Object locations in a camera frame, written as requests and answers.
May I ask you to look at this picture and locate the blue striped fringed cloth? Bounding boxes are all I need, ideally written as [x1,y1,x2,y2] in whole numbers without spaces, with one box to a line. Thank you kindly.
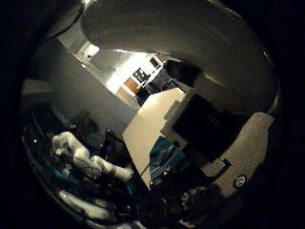
[148,135,187,181]

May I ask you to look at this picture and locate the person with dark hair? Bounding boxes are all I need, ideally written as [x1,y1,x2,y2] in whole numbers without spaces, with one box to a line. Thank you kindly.
[73,109,103,149]

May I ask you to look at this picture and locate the black framed wall board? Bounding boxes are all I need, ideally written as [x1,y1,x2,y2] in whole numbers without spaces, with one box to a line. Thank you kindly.
[132,67,151,83]

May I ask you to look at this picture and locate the orange wall panel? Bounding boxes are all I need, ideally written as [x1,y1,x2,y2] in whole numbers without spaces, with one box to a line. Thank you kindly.
[123,77,141,94]

